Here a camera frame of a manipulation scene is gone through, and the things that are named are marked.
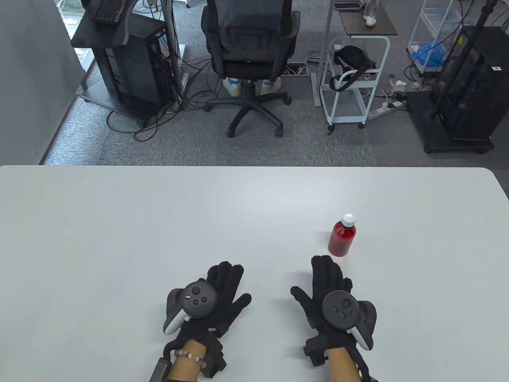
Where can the person's right hand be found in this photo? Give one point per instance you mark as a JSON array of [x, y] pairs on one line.
[[328, 276]]

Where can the person's left hand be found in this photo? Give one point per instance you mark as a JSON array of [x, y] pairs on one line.
[[228, 286]]

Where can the red plastic bottle white cap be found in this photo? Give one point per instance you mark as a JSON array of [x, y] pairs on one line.
[[341, 238]]

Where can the person's right forearm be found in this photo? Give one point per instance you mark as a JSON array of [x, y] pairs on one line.
[[342, 366]]

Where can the person's left forearm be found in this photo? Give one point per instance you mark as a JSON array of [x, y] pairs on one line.
[[183, 368]]

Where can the black left forearm box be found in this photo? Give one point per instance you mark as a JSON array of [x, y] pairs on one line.
[[160, 371]]

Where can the clear bottle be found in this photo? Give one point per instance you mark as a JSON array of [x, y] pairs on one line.
[[370, 18]]

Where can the grey left hand controller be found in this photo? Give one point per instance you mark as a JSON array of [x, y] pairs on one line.
[[197, 300]]

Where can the grey hand controller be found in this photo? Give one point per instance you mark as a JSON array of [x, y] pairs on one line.
[[197, 300], [342, 308]]

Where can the grey right hand controller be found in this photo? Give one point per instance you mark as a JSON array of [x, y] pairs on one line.
[[342, 308]]

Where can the white power strip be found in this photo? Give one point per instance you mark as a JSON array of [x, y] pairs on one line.
[[383, 109]]

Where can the white rolling cart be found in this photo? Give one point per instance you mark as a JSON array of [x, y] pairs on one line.
[[326, 95]]

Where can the floor socket box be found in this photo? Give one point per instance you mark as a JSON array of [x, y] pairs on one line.
[[298, 69]]

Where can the grey metal pole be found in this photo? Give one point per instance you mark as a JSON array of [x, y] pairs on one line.
[[325, 51]]

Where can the black equipment case on dolly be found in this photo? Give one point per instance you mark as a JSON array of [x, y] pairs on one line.
[[473, 91]]

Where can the black computer tower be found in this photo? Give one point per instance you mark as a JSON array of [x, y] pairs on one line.
[[135, 67]]

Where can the black office chair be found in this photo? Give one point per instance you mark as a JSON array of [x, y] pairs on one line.
[[248, 43]]

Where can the blue cloth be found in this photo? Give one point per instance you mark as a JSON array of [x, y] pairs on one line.
[[429, 55]]

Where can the brown side table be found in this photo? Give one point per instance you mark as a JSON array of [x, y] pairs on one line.
[[370, 28]]

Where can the black tripod pole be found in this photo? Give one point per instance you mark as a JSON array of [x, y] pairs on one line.
[[463, 55]]

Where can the black tray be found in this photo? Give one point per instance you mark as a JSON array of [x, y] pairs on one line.
[[348, 4]]

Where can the black computer stand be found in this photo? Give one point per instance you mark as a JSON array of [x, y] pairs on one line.
[[99, 34]]

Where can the black keyboard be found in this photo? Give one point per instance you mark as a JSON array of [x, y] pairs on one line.
[[107, 11]]

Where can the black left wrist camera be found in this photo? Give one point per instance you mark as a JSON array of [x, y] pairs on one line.
[[214, 356]]

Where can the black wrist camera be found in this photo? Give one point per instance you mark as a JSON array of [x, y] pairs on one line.
[[214, 356], [316, 350]]

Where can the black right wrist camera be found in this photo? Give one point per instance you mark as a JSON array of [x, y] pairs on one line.
[[316, 350]]

